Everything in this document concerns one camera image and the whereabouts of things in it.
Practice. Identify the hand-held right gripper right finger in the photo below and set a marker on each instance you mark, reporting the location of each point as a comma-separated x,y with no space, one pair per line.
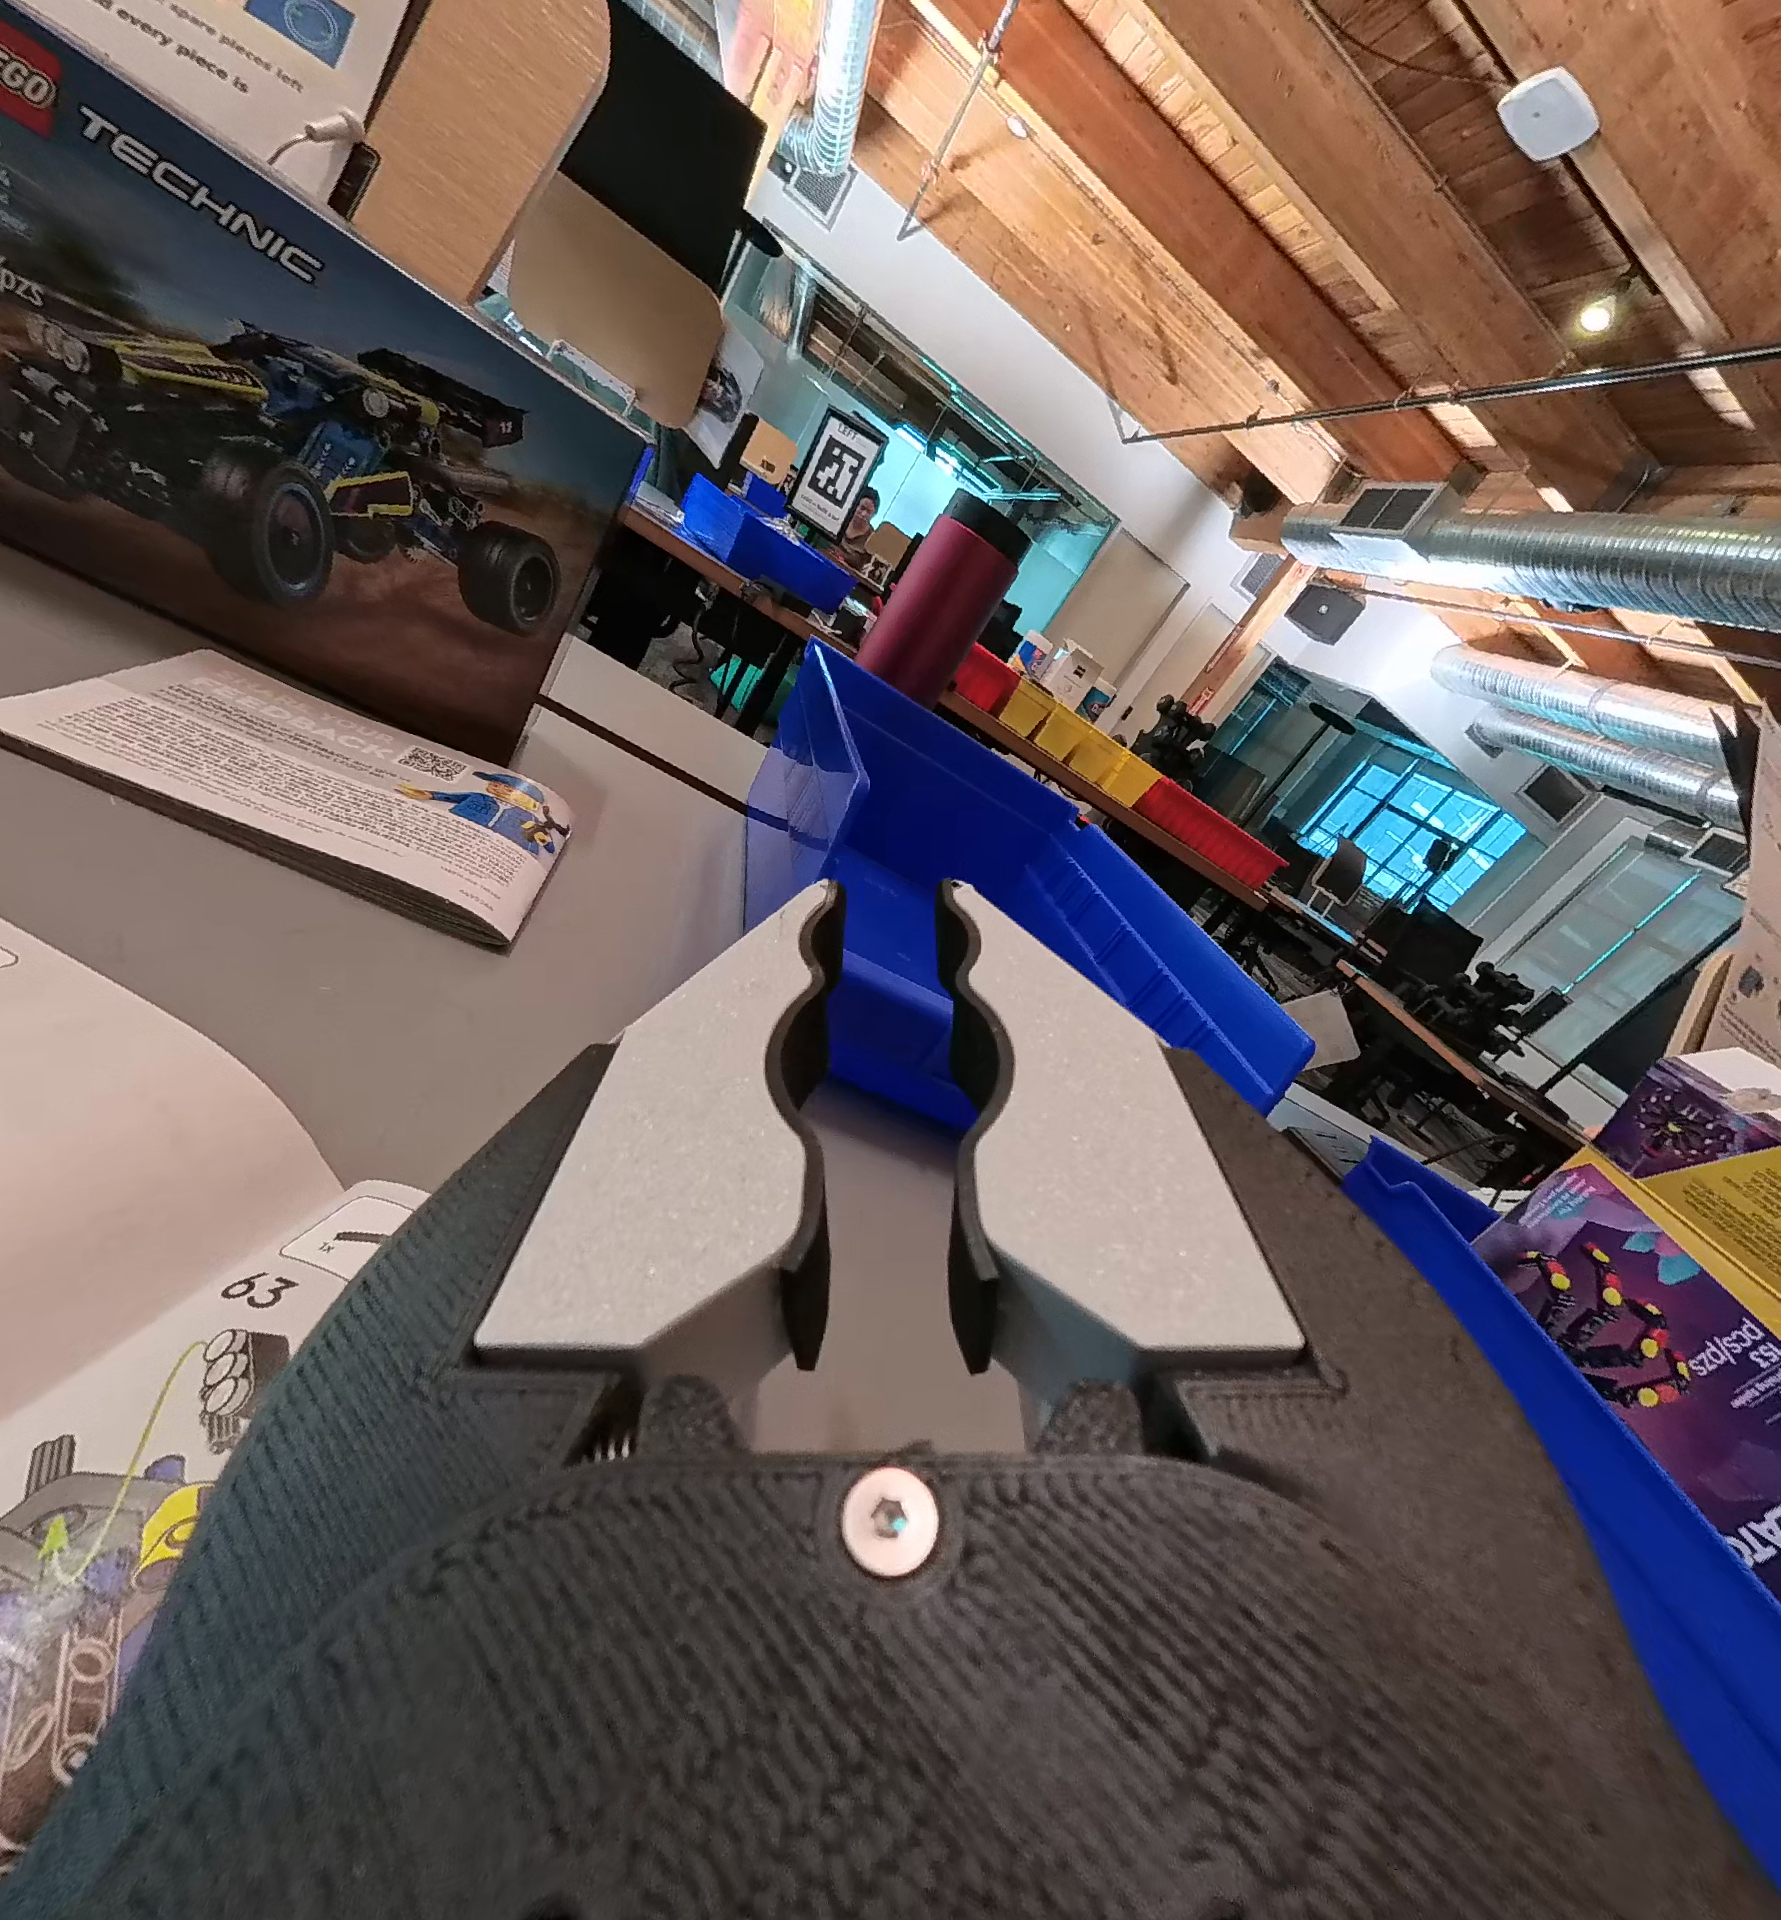
1130,1200

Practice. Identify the dark lego set box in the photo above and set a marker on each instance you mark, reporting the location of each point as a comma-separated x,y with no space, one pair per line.
305,494

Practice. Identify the black white marker sign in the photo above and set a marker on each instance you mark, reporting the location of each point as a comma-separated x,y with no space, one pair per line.
838,467

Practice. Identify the black ceiling pipe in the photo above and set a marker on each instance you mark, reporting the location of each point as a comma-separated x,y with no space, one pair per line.
1505,388

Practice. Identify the yellow bin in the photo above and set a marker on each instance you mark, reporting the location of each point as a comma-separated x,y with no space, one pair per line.
1115,768
1042,720

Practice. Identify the white ceiling access point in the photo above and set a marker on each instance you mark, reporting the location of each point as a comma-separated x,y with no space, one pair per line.
1549,114

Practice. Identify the ceiling spot lamp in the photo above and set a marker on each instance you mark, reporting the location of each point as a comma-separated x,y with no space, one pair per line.
1594,313

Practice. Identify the blue plastic storage bin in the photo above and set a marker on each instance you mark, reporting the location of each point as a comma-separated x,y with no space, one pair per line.
1684,1591
950,795
747,531

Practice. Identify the maroon drink bottle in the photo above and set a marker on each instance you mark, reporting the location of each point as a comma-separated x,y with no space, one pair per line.
936,599

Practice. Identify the large silver air duct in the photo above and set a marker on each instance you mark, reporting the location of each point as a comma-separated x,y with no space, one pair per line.
1581,562

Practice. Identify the large window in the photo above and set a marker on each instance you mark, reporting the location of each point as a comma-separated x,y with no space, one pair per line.
1408,834

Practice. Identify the small red bin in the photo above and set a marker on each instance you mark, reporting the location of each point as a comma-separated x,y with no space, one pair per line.
980,677

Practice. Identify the purple lego box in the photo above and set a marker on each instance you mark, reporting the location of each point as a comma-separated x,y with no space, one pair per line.
1654,1319

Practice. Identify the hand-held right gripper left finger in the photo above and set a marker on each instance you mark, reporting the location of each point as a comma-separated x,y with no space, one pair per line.
635,1200

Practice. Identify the white cardboard box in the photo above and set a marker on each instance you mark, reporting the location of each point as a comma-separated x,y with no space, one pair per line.
1069,666

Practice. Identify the closed lego booklet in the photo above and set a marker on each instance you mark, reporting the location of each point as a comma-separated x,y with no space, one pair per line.
231,749

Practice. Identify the long red bin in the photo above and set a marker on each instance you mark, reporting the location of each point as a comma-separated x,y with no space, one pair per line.
1205,825

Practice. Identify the wood-look desk divider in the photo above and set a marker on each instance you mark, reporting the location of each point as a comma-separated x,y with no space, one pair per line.
485,135

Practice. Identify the small purple box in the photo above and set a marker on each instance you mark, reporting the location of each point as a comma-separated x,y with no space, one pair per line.
1684,1118

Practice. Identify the open lego instruction booklet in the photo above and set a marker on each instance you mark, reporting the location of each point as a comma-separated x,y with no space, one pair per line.
66,1141

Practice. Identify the black monitor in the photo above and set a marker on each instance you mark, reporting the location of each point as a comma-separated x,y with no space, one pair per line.
674,135

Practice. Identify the white poster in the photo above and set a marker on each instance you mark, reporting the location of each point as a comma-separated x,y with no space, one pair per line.
155,59

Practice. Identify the rounded cardboard panel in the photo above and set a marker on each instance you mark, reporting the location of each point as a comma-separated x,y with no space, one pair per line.
620,300

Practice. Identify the black wall speaker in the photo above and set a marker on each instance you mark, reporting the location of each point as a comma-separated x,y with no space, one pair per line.
1326,612

